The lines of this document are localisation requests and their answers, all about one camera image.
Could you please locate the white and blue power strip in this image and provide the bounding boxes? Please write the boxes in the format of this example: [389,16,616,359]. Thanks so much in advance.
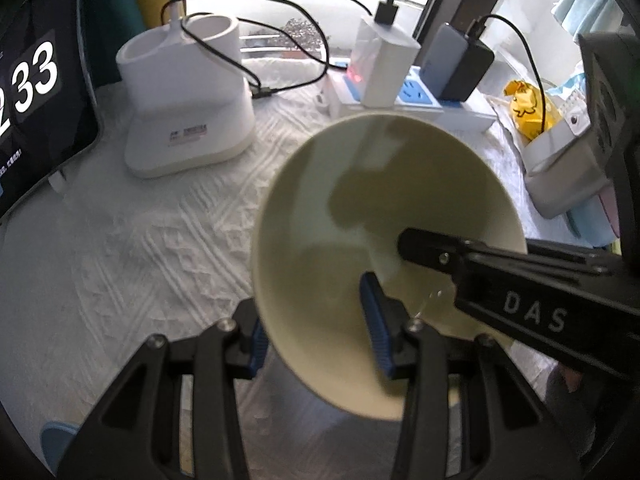
[322,62,499,132]

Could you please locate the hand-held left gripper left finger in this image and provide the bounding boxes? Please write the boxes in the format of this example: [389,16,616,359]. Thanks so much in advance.
[57,297,268,480]

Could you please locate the cream bowl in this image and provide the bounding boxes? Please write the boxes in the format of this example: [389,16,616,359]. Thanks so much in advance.
[251,112,529,421]

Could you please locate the teal curtain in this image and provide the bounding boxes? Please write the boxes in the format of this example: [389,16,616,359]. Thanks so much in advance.
[80,0,149,91]

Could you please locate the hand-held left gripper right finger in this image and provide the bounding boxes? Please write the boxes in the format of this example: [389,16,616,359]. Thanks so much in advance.
[359,271,583,480]

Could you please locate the blue ribbed plate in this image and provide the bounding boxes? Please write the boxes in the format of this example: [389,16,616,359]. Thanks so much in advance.
[40,422,82,464]

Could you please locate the grey charger block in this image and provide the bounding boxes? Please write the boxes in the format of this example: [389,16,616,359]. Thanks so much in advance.
[419,22,496,102]

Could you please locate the tablet with clock display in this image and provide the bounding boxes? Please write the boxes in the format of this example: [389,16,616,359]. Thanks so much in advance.
[0,0,103,221]

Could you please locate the white charger block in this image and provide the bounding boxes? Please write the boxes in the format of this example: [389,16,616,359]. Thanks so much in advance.
[350,15,421,107]

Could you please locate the white storage box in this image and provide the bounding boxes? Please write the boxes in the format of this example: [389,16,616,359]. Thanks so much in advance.
[522,109,614,219]

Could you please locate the black lamp cable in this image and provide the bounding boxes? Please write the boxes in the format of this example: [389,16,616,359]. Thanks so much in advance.
[160,0,332,101]

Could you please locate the yellow bag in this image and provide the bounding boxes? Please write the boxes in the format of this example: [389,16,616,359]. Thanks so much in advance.
[502,79,562,144]

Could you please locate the light blue packet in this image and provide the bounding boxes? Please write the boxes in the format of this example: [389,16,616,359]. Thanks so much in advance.
[567,195,622,249]

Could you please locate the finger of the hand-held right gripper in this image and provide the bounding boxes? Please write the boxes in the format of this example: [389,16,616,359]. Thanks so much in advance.
[398,228,471,275]
[525,238,626,274]

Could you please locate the white desk lamp base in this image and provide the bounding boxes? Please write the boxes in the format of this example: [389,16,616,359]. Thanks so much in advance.
[116,0,255,179]

